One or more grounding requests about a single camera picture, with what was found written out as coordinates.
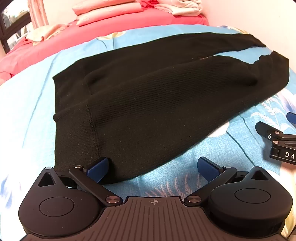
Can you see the red quilt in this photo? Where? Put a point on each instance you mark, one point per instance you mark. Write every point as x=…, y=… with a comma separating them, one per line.
x=92, y=32

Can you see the pink curtain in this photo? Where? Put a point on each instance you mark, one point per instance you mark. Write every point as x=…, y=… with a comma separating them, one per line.
x=38, y=14

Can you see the black pants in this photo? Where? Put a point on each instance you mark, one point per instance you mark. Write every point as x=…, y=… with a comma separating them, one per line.
x=150, y=104

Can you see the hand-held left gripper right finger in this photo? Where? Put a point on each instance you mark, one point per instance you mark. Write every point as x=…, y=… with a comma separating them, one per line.
x=209, y=170

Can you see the pink pillow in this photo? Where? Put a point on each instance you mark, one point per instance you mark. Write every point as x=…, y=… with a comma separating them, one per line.
x=104, y=8
x=111, y=18

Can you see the white crumpled blanket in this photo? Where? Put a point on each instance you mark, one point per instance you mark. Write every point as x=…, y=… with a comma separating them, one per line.
x=180, y=7

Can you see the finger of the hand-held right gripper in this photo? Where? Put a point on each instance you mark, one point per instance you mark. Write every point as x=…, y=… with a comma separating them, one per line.
x=291, y=117
x=281, y=136

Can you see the dark window frame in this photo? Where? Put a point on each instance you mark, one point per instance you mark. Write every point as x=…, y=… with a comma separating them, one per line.
x=9, y=32

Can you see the cream folded cloth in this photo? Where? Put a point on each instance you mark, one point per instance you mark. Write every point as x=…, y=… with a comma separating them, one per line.
x=46, y=33

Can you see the blue floral bedsheet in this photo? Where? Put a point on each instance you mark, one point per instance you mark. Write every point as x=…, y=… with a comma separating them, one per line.
x=30, y=104

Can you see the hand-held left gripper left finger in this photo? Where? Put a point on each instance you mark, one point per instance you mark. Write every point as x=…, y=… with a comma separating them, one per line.
x=99, y=169

